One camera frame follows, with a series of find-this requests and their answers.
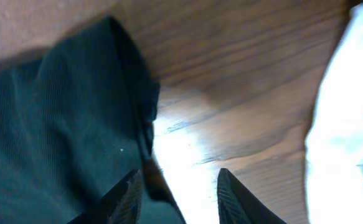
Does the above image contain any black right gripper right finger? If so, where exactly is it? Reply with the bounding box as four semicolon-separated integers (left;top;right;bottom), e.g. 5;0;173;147
217;168;286;224

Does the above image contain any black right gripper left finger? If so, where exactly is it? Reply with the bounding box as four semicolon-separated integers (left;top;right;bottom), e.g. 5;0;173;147
68;170;143;224

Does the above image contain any black polo shirt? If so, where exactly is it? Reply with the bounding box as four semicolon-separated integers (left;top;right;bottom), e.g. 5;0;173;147
0;17;184;223

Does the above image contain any white patterned cloth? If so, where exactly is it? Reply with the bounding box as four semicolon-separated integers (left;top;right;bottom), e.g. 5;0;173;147
305;3;363;224

